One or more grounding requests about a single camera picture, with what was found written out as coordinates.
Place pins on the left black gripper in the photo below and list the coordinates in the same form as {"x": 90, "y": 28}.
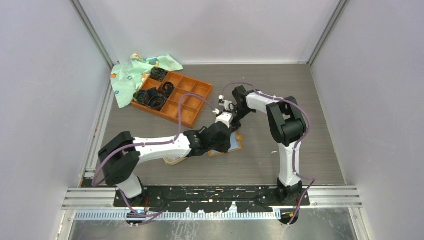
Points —
{"x": 224, "y": 148}

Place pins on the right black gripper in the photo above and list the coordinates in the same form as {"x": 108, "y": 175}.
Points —
{"x": 237, "y": 125}

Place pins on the orange leather card holder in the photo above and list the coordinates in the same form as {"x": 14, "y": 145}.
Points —
{"x": 235, "y": 145}

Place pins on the oval wooden card tray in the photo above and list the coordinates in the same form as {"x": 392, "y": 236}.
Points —
{"x": 175, "y": 160}

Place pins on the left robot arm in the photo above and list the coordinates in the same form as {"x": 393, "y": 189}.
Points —
{"x": 120, "y": 156}

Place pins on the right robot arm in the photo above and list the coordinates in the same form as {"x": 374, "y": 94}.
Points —
{"x": 287, "y": 127}

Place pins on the orange compartment organizer tray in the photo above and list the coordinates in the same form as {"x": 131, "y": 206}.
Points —
{"x": 185, "y": 102}

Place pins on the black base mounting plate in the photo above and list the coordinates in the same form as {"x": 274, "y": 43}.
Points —
{"x": 214, "y": 199}

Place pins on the rolled dark belt front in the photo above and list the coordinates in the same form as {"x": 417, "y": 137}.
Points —
{"x": 154, "y": 100}

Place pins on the rolled dark belt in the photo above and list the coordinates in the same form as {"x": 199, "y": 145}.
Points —
{"x": 154, "y": 100}
{"x": 139, "y": 96}
{"x": 158, "y": 74}
{"x": 167, "y": 89}

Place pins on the rolled dark belt middle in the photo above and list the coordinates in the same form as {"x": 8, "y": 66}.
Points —
{"x": 167, "y": 89}

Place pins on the rolled dark belt left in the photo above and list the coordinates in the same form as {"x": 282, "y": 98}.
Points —
{"x": 139, "y": 96}

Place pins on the rolled dark belt top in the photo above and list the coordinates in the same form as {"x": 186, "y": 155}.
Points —
{"x": 158, "y": 74}

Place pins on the green patterned cloth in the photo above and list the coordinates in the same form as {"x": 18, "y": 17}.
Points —
{"x": 127, "y": 78}

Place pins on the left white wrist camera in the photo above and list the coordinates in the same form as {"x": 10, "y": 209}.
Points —
{"x": 225, "y": 118}

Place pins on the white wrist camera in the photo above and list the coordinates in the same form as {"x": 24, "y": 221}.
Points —
{"x": 225, "y": 118}
{"x": 227, "y": 105}

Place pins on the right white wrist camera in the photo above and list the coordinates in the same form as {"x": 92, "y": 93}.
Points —
{"x": 227, "y": 105}

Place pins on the white slotted cable duct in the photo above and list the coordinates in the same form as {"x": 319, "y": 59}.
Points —
{"x": 125, "y": 214}

